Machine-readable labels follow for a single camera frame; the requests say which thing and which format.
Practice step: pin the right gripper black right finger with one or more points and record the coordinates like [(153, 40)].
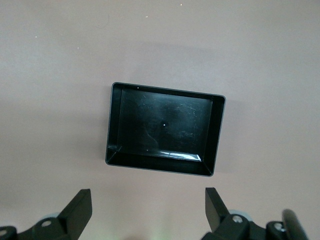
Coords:
[(217, 215)]

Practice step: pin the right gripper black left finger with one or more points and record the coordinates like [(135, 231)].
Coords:
[(70, 215)]

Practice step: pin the black plastic box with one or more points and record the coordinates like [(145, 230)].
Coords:
[(162, 125)]

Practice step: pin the large table cover mat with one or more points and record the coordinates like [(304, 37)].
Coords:
[(50, 75)]

